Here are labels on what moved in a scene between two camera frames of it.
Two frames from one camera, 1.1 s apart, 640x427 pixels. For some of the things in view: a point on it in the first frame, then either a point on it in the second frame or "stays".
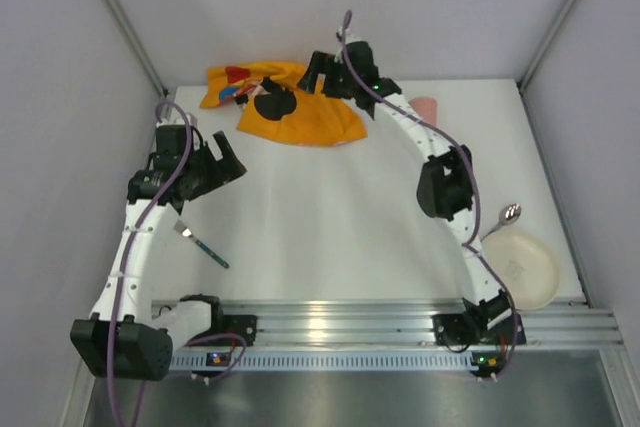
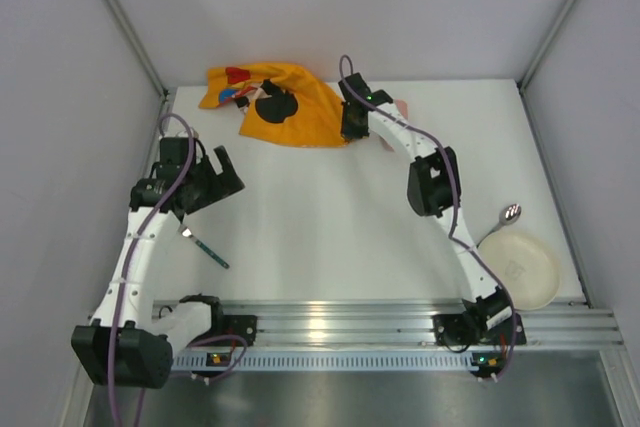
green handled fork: [186, 232] stays
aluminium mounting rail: [412, 323] stays
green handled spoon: [507, 214] stays
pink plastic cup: [426, 107] to [403, 109]
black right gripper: [329, 79] to [351, 125]
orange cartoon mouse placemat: [274, 110] stays
